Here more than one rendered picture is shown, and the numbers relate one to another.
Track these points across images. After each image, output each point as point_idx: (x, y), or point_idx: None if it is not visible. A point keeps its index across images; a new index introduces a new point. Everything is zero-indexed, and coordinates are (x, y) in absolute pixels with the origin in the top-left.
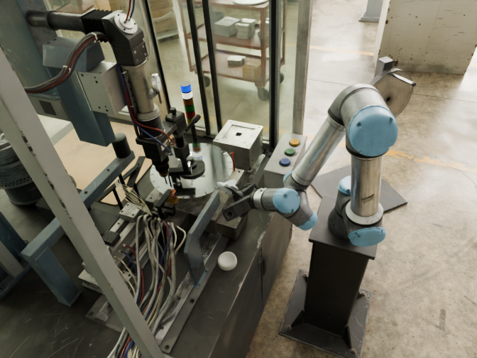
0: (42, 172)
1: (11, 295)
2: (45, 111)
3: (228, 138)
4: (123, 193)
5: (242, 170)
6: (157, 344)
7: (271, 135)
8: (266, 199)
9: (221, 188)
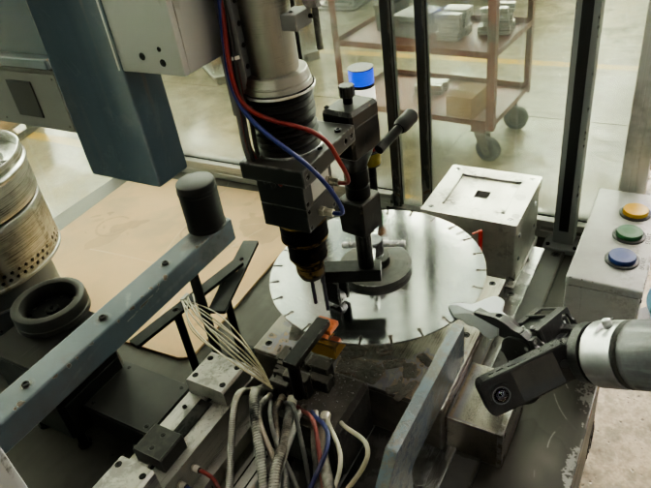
0: None
1: None
2: (21, 107)
3: (458, 202)
4: (201, 331)
5: (500, 281)
6: None
7: (563, 198)
8: (635, 351)
9: (465, 320)
